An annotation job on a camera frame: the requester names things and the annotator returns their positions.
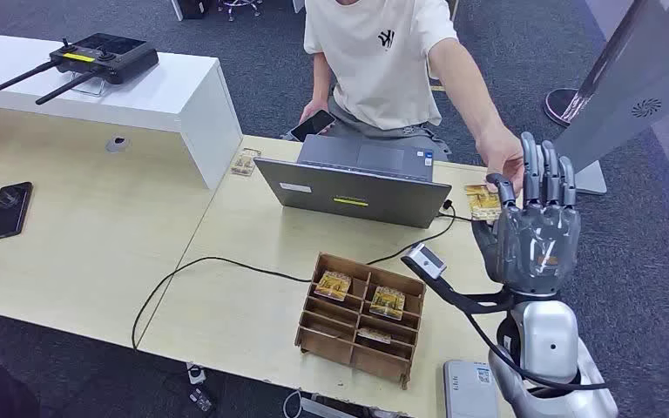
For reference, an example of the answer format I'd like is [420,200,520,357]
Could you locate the person's left hand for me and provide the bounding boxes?
[476,126,526,194]

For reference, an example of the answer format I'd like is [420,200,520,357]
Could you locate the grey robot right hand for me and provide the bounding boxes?
[471,131,583,298]

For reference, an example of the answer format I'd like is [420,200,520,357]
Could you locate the person's right hand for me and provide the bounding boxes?
[300,98,331,125]

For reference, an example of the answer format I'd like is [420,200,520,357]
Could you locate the black phone with glossy screen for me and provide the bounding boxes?
[289,109,337,143]

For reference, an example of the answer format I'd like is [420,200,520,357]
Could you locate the yellow ID card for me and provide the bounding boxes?
[464,184,503,223]

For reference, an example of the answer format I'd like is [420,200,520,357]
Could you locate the person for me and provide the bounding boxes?
[280,0,526,194]

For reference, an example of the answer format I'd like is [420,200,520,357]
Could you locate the brown wooden card organizer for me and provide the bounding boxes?
[294,253,428,390]

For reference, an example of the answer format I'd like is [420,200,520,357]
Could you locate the round dark stand base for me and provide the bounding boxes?
[544,87,584,128]

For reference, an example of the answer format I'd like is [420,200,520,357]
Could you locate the grey laptop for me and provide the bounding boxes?
[253,134,453,230]

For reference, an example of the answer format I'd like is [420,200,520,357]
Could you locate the office chair base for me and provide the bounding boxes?
[217,0,265,23]

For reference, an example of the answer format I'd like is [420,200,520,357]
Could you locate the grey kiosk stand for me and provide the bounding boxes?
[553,0,669,196]

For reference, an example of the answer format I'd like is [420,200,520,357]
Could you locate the pale device with QR label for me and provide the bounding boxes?
[443,360,500,418]

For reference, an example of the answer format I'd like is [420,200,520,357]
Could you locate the black box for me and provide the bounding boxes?
[171,0,212,22]

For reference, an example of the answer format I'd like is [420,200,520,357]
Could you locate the white desk shelf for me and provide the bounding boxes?
[0,31,245,192]

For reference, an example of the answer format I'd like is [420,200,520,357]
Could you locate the black remote controller with antennas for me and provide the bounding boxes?
[0,32,160,107]

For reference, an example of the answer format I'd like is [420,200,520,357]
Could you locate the clear controller stand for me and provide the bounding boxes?
[71,78,109,98]

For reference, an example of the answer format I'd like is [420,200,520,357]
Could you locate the black smartphone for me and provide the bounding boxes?
[0,181,34,242]

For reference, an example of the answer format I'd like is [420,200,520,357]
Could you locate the long black power cable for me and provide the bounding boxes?
[131,199,458,352]

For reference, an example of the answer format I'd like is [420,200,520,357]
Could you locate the white cable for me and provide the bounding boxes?
[281,389,304,418]

